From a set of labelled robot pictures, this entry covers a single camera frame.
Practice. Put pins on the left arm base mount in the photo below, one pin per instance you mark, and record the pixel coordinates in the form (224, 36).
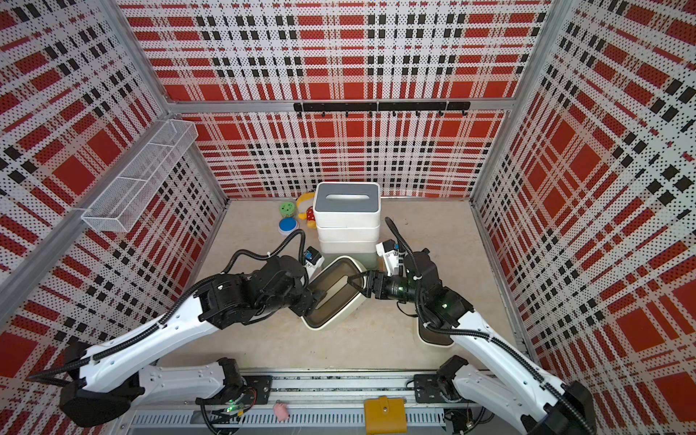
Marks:
(242, 392)

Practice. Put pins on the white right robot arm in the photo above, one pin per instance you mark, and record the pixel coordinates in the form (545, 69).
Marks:
(515, 389)

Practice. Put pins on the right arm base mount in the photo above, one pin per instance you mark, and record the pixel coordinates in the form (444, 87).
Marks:
(432, 388)

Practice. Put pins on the green lid air freshener jar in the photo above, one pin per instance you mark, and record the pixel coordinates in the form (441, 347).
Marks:
(287, 209)

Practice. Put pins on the blue and white round button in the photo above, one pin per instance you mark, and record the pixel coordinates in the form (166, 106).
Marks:
(287, 225)

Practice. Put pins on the mint green square tissue box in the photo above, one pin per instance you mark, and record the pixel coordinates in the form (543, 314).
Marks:
(370, 261)

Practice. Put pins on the white bamboo-lid tissue box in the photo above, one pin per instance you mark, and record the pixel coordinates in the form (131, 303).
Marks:
(347, 247)

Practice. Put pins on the yellow leather wallet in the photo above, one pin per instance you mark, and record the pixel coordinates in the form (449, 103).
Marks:
(385, 415)

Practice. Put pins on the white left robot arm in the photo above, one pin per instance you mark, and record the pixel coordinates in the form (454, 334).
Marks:
(101, 382)

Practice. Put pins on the white wire mesh shelf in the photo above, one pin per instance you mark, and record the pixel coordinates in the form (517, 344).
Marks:
(123, 202)

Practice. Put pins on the white bamboo-lid box corner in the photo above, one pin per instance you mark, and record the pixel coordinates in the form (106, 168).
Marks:
(348, 235)

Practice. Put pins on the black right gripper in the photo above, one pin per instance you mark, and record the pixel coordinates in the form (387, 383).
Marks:
(372, 277)

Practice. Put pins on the black hook rail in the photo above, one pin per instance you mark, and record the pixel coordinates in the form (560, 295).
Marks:
(384, 106)

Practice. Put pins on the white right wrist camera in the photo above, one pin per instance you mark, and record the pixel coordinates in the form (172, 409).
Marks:
(389, 252)

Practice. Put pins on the white box grey lid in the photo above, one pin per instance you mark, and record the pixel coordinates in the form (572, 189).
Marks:
(348, 204)

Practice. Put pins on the cream box dark lid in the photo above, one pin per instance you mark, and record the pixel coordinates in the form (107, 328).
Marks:
(425, 337)
(340, 299)

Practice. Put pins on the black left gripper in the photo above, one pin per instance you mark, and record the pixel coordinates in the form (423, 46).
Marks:
(307, 302)

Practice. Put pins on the small pink object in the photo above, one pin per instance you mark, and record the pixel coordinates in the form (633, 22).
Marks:
(281, 412)

